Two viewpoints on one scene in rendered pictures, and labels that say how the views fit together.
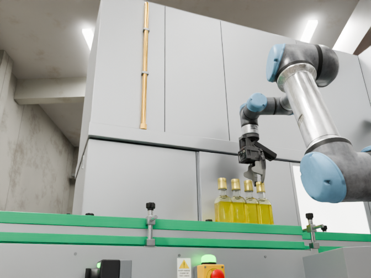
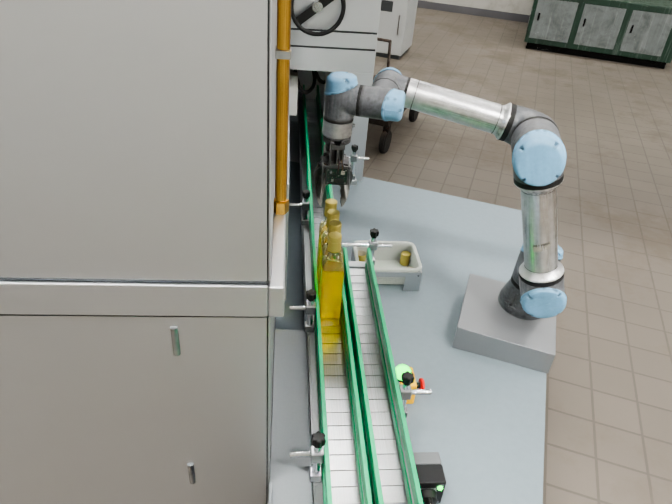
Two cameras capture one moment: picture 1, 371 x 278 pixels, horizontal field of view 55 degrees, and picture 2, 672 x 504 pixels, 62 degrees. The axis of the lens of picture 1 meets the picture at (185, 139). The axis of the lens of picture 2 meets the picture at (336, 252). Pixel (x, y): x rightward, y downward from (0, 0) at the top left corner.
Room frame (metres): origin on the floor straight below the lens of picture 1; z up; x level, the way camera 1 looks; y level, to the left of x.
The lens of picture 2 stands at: (1.04, 1.02, 1.92)
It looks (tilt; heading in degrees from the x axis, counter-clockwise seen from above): 34 degrees down; 285
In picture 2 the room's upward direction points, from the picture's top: 5 degrees clockwise
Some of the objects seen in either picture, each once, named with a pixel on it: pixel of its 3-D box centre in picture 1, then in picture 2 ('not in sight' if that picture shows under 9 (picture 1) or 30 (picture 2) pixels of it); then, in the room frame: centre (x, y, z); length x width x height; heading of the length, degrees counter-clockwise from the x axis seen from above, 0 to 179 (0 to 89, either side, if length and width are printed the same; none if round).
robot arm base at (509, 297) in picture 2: not in sight; (526, 291); (0.81, -0.49, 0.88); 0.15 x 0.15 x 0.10
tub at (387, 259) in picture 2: not in sight; (385, 264); (1.28, -0.58, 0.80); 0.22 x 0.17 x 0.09; 21
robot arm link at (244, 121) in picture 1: (248, 116); (341, 97); (1.40, -0.28, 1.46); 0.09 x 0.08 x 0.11; 6
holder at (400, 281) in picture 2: not in sight; (377, 266); (1.30, -0.57, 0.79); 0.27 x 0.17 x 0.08; 21
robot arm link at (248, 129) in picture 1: (250, 132); (338, 128); (1.40, -0.28, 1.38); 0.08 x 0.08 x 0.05
